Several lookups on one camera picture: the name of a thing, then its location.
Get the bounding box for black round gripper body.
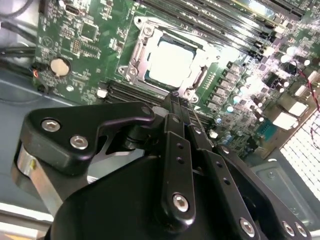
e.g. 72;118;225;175
49;156;245;240

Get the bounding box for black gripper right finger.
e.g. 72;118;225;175
180;98;314;240

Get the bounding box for silver CPU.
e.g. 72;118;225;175
146;39;199;89

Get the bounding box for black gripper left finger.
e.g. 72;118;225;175
19;91;198;224

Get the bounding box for metal socket cover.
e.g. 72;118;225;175
133;24;213;92

